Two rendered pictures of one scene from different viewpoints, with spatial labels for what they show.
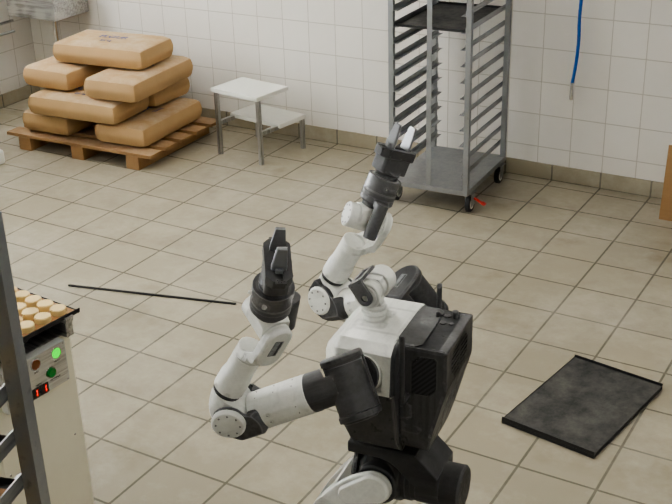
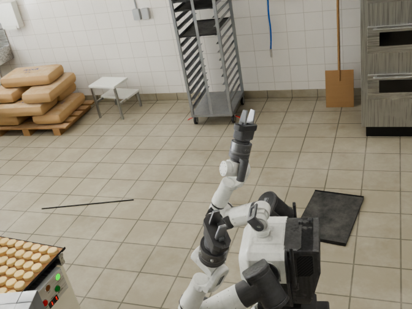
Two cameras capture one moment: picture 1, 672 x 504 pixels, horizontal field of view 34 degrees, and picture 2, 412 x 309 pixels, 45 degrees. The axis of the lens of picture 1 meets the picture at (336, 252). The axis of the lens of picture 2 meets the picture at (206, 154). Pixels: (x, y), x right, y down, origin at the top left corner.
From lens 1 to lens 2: 0.87 m
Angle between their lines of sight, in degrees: 7
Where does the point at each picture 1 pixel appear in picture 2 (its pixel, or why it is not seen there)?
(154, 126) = (63, 111)
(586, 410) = (331, 219)
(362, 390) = (276, 289)
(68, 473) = not seen: outside the picture
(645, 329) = (343, 167)
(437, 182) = (215, 111)
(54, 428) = not seen: outside the picture
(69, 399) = (70, 297)
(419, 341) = (298, 246)
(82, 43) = (15, 76)
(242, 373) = (199, 297)
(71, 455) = not seen: outside the picture
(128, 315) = (78, 219)
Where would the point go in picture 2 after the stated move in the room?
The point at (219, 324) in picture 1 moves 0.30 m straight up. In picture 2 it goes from (128, 213) to (120, 185)
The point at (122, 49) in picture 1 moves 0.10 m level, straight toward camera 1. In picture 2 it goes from (37, 75) to (38, 77)
